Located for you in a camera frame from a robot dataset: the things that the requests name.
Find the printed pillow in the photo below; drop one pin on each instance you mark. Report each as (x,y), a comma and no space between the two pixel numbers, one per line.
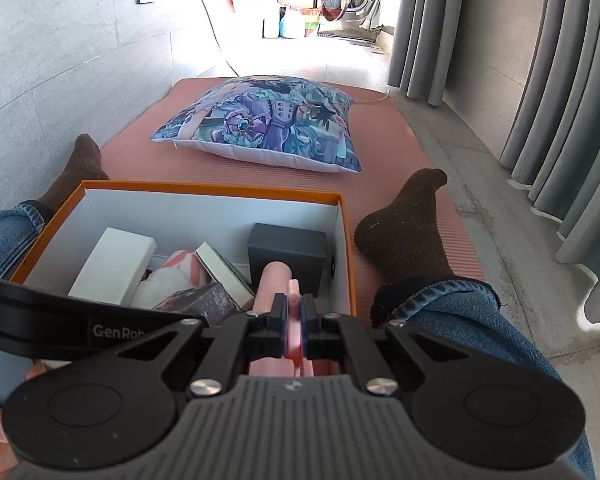
(260,125)

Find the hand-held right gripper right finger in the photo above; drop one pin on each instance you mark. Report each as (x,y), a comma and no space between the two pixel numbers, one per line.
(308,311)

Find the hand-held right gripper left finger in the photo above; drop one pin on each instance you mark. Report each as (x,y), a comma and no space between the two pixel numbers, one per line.
(279,311)

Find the white plush with striped hat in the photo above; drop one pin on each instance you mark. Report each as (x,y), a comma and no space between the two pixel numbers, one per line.
(175,267)

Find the colourful woven basket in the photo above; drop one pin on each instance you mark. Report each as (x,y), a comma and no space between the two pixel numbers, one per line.
(310,22)

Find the pink ribbed mat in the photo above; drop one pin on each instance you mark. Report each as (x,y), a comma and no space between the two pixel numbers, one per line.
(390,135)

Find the black box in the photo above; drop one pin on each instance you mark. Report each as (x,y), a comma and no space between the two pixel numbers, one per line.
(285,250)

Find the brown sock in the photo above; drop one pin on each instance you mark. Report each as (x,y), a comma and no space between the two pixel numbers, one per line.
(405,240)
(80,170)

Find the wide grey curtain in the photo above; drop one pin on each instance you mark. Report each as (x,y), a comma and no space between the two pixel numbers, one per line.
(570,135)

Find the pink felt card holder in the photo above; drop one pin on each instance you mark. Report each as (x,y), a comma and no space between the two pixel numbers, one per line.
(296,330)

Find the thin white and dark box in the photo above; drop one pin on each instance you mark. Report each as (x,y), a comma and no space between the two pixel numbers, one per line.
(215,260)

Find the narrow grey curtain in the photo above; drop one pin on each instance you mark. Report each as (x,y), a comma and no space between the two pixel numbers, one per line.
(425,25)

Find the person's right leg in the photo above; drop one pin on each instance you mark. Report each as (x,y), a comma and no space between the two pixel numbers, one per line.
(480,320)

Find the dark brown box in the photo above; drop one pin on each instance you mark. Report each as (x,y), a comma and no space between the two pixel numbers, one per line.
(200,302)

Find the orange cardboard box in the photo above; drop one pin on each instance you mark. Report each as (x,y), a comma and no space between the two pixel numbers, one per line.
(205,210)

